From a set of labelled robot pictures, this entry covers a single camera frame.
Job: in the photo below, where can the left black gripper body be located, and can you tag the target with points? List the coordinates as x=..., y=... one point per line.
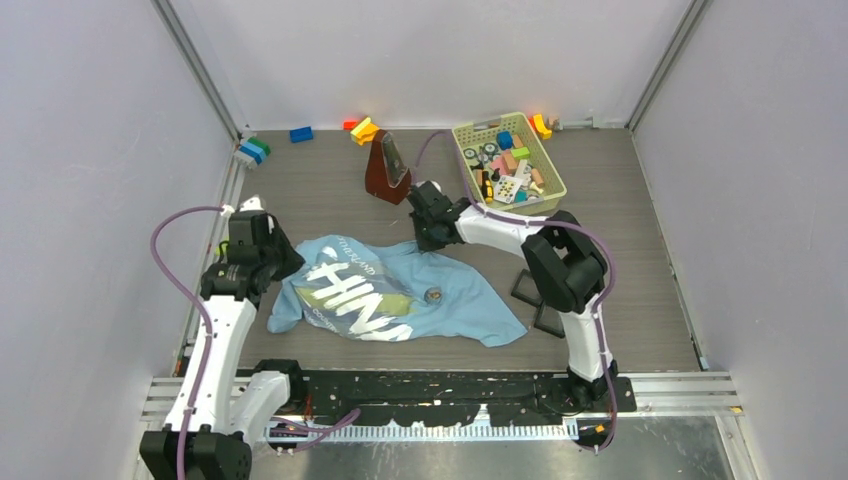
x=267, y=252

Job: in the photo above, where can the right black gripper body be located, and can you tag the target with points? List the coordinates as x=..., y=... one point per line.
x=428, y=238

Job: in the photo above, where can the light blue printed t-shirt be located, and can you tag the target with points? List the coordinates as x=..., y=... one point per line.
x=370, y=293

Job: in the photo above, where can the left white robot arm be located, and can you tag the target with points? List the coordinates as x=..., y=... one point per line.
x=208, y=434

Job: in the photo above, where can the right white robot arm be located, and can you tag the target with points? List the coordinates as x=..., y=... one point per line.
x=567, y=265

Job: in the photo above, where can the brown metronome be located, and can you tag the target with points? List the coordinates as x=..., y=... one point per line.
x=387, y=177

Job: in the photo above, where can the green plastic basket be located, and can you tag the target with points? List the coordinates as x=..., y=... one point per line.
x=507, y=167

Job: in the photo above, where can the stacked blue green bricks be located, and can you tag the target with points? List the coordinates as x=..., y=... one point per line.
x=252, y=152

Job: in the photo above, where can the yellow orange toy block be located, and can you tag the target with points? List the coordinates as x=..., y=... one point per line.
x=364, y=131

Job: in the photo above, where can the blue toy brick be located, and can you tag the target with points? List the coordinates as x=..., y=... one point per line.
x=301, y=134

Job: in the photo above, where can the yellow red corner blocks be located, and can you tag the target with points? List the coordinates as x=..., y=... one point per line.
x=544, y=127

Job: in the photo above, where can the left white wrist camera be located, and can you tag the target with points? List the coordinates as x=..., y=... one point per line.
x=252, y=204

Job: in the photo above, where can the black square frame box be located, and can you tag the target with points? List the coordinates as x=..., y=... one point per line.
x=547, y=320
x=525, y=290

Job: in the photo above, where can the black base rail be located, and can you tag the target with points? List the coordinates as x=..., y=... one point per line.
x=450, y=398

